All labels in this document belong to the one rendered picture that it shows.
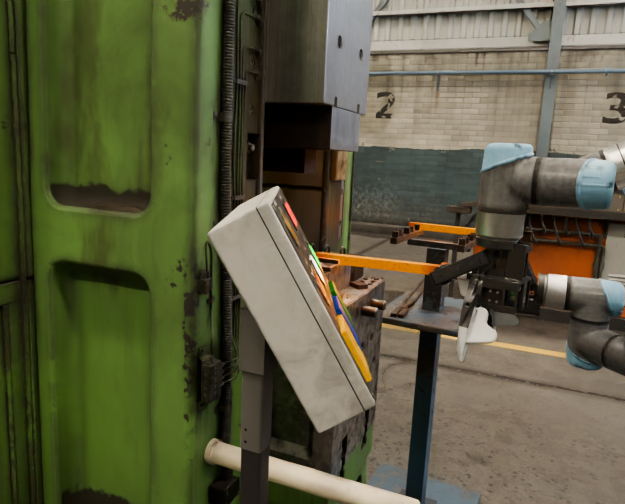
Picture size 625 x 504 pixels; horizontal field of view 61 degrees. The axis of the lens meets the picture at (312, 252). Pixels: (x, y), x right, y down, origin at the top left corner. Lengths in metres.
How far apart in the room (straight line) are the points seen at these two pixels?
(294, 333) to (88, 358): 0.80
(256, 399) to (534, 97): 8.29
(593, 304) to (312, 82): 0.75
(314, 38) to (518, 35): 8.04
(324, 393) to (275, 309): 0.12
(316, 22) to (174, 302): 0.65
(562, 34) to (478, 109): 1.49
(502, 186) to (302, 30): 0.57
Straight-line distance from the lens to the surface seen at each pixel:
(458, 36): 9.29
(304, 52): 1.22
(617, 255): 4.89
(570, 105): 8.90
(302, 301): 0.62
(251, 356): 0.82
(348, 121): 1.33
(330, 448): 1.36
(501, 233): 0.90
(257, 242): 0.61
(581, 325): 1.28
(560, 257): 4.85
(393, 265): 1.31
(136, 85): 1.19
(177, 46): 1.06
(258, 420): 0.86
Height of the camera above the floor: 1.25
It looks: 10 degrees down
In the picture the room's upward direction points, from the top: 3 degrees clockwise
